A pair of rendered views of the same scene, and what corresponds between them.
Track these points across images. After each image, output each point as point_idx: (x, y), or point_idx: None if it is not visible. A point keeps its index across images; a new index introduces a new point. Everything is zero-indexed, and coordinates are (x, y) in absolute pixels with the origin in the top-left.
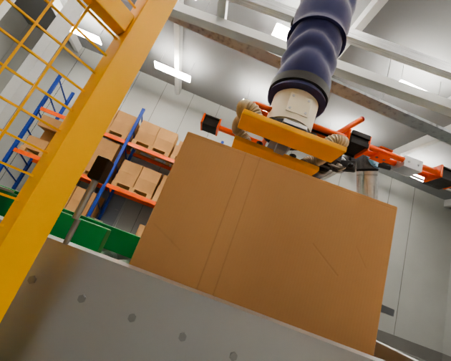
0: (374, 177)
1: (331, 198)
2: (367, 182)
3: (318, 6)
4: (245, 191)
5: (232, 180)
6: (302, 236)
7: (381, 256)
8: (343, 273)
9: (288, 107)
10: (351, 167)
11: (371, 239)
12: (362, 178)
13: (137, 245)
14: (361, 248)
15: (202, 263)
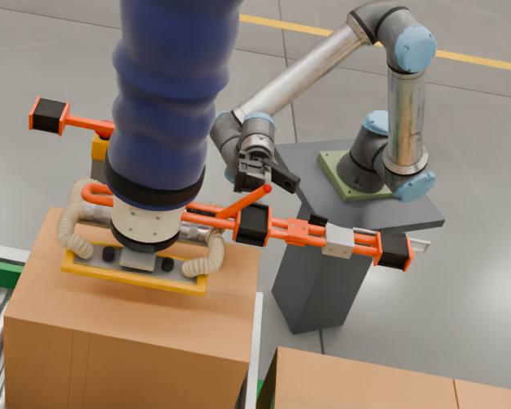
0: (410, 82)
1: (174, 359)
2: (398, 88)
3: (145, 61)
4: (85, 358)
5: (68, 350)
6: (150, 384)
7: (229, 393)
8: (193, 403)
9: (129, 229)
10: (288, 189)
11: (220, 384)
12: (391, 79)
13: (15, 278)
14: (209, 389)
15: (65, 400)
